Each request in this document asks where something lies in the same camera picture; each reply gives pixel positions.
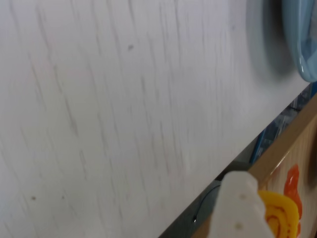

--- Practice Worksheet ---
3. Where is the light blue ceramic dish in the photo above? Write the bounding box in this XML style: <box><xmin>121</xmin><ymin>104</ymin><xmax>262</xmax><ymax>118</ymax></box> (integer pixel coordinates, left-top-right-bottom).
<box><xmin>281</xmin><ymin>0</ymin><xmax>317</xmax><ymax>82</ymax></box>

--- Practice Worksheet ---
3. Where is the thin black cable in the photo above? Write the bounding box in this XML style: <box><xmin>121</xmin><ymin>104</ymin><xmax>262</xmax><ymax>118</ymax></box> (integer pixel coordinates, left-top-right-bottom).
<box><xmin>192</xmin><ymin>184</ymin><xmax>223</xmax><ymax>223</ymax></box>

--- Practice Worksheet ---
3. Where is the yellow spiral toy omelette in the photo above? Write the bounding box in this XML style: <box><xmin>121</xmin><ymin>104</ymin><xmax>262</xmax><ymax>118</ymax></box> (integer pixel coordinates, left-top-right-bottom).
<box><xmin>257</xmin><ymin>190</ymin><xmax>300</xmax><ymax>238</ymax></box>

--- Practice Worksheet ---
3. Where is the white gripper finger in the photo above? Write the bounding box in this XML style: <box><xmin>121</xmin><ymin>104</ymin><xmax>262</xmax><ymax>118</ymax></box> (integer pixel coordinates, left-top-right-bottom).
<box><xmin>209</xmin><ymin>171</ymin><xmax>267</xmax><ymax>238</ymax></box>

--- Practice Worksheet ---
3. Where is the wooden framed board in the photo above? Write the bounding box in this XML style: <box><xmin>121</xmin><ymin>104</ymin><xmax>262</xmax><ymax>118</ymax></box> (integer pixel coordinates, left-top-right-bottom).
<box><xmin>190</xmin><ymin>93</ymin><xmax>317</xmax><ymax>238</ymax></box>

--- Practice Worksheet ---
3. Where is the orange toy food piece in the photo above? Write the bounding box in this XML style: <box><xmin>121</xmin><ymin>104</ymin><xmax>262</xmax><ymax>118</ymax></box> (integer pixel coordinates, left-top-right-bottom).
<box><xmin>283</xmin><ymin>164</ymin><xmax>303</xmax><ymax>238</ymax></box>

